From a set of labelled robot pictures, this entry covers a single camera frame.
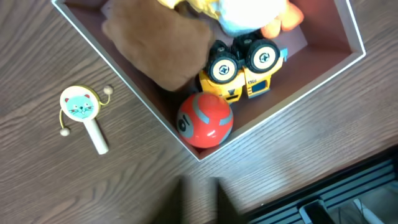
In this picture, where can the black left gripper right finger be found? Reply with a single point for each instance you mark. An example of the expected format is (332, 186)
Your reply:
(226, 213)

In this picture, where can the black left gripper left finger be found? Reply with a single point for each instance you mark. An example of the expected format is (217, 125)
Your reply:
(173, 209)

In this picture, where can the red ball toy with eye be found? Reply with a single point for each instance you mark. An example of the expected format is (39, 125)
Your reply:
(204, 120)

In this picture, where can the yellow and blue toy truck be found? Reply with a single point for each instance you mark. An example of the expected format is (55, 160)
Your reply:
(245, 66)

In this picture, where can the brown plush toy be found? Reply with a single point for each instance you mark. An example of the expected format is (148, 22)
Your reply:
(168, 47)

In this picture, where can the white plush duck toy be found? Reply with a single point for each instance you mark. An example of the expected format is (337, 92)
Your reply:
(239, 17)

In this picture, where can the white square box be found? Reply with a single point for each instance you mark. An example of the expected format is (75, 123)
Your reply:
(325, 44)

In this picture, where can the wooden cat rattle drum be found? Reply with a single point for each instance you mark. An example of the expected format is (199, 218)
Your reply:
(82, 104)

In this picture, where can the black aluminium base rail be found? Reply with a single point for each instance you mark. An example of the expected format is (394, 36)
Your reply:
(332, 191)

